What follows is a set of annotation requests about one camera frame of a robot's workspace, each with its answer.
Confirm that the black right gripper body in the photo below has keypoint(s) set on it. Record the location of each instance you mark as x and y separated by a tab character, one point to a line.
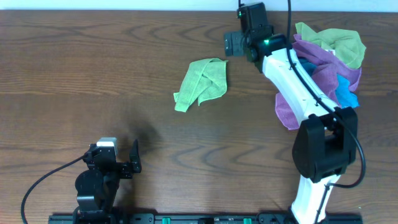
232	40

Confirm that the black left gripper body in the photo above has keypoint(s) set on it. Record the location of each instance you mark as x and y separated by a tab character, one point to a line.
123	169

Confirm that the light green cloth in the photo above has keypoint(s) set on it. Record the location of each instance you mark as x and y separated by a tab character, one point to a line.
204	80

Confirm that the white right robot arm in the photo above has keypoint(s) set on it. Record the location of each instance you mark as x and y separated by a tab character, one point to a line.
326	141

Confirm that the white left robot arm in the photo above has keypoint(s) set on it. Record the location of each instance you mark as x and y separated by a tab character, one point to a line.
97	186

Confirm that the purple cloth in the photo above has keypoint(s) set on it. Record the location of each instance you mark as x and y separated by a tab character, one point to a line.
323	59

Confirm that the olive green cloth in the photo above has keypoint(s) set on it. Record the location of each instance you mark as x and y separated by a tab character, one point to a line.
346	44

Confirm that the blue cloth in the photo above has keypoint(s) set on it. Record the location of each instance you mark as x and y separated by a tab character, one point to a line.
331	83

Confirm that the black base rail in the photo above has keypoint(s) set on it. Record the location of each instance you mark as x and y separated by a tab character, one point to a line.
149	218

